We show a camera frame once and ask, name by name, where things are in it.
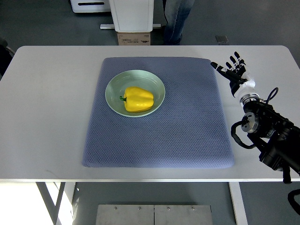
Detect white cabinet on stand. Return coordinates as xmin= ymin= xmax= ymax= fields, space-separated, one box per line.
xmin=100 ymin=0 xmax=162 ymax=33

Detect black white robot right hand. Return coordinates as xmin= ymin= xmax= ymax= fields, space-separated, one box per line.
xmin=210 ymin=52 xmax=255 ymax=98

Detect dark object at left edge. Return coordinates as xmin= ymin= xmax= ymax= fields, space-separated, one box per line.
xmin=0 ymin=38 xmax=15 ymax=75

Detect light green plate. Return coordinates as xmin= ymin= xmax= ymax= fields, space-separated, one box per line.
xmin=105 ymin=70 xmax=165 ymax=117

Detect white appliance with slot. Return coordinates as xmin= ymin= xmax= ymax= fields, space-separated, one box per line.
xmin=69 ymin=0 xmax=111 ymax=13

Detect white table leg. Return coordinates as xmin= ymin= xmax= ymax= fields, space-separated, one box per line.
xmin=229 ymin=182 xmax=248 ymax=225

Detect grey metal base plate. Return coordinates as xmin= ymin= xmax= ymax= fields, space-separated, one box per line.
xmin=96 ymin=204 xmax=213 ymax=225

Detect cardboard box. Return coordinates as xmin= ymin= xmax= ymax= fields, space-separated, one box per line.
xmin=117 ymin=32 xmax=151 ymax=45

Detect yellow bell pepper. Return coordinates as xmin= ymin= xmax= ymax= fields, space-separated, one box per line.
xmin=120 ymin=86 xmax=154 ymax=113

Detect blue textured mat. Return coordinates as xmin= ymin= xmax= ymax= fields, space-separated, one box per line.
xmin=82 ymin=57 xmax=234 ymax=169

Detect grey floor outlet plate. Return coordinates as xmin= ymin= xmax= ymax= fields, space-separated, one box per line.
xmin=215 ymin=35 xmax=229 ymax=45

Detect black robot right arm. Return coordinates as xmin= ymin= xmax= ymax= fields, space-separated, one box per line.
xmin=231 ymin=88 xmax=300 ymax=184

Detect person legs in jeans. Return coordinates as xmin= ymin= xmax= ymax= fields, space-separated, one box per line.
xmin=162 ymin=0 xmax=195 ymax=45

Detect grey table frame strut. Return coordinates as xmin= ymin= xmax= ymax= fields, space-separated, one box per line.
xmin=36 ymin=182 xmax=65 ymax=225

